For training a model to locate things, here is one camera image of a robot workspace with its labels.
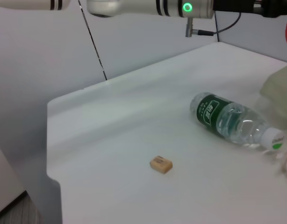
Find small beige eraser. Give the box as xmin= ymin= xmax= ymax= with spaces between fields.
xmin=149 ymin=155 xmax=173 ymax=175

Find white cabinet panel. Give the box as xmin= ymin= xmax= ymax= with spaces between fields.
xmin=0 ymin=139 xmax=28 ymax=218

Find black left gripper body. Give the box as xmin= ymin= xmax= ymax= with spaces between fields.
xmin=213 ymin=0 xmax=287 ymax=18

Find left arm plug cable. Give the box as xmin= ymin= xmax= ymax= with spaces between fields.
xmin=185 ymin=13 xmax=242 ymax=38

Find translucent green fruit plate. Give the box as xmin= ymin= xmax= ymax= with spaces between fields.
xmin=254 ymin=64 xmax=287 ymax=131

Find clear green-label water bottle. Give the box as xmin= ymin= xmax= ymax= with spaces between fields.
xmin=189 ymin=91 xmax=286 ymax=150

